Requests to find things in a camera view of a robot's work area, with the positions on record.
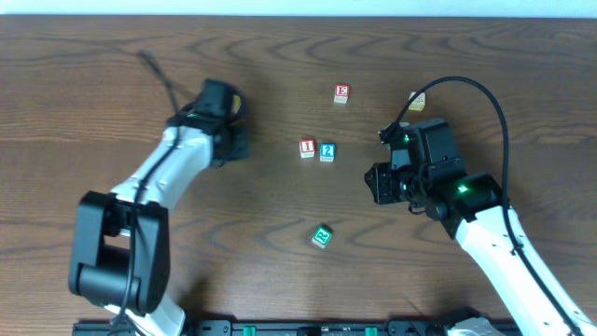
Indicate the red letter E block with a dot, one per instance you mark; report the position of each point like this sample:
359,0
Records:
342,94

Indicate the green letter R block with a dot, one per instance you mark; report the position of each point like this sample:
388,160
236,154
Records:
322,236

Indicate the black mounting rail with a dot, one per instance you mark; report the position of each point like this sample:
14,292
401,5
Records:
394,327

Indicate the plain tan wooden block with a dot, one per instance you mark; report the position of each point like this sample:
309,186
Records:
419,103

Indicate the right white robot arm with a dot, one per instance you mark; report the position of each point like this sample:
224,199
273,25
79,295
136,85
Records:
496,241

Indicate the red letter I block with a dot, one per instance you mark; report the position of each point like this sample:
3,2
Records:
307,148

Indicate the yellow wooden block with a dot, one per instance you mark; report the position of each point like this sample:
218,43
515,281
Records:
236,103

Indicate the blue number 2 block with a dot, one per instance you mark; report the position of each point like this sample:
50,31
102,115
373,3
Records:
327,152

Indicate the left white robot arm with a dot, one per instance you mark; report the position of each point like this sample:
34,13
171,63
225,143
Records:
120,256

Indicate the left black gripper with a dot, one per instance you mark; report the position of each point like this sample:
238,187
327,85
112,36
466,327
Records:
238,146

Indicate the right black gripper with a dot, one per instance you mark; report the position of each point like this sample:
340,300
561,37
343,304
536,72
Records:
380,185

